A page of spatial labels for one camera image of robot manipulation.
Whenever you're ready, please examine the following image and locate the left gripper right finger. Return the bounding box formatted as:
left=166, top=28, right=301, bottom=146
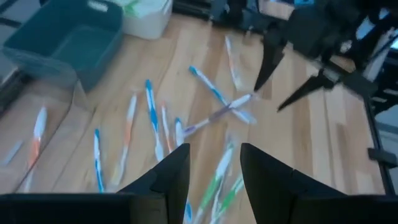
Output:
left=239, top=142, right=398, bottom=224

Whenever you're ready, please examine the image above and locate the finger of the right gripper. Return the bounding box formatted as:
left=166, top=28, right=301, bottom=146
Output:
left=276, top=70, right=335, bottom=113
left=253, top=29, right=285, bottom=93

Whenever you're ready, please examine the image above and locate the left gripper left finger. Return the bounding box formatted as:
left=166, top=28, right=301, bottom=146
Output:
left=0, top=142, right=192, bottom=224

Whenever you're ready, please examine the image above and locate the blue toothbrush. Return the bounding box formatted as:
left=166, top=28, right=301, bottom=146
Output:
left=144, top=78, right=165, bottom=163
left=92, top=127, right=106, bottom=194
left=173, top=116, right=185, bottom=147
left=188, top=64, right=258, bottom=126
left=182, top=198, right=194, bottom=224

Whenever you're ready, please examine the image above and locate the purple toothbrush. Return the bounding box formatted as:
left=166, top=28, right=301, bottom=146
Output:
left=182, top=92, right=255, bottom=138

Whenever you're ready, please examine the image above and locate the green toothbrush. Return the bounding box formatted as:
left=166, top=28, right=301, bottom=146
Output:
left=192, top=142, right=236, bottom=224
left=123, top=0, right=141, bottom=11
left=210, top=173, right=246, bottom=224

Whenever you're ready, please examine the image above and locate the clear plastic bin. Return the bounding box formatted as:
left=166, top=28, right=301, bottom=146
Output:
left=0, top=49, right=96, bottom=195

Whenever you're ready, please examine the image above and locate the grey label strip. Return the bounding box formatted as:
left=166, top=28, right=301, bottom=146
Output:
left=1, top=139, right=25, bottom=166

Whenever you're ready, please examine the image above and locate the white plastic bin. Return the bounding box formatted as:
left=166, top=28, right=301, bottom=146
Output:
left=108, top=0, right=174, bottom=40

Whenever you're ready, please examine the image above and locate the teal plastic bin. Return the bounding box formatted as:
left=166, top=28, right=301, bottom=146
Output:
left=1, top=0, right=125, bottom=94

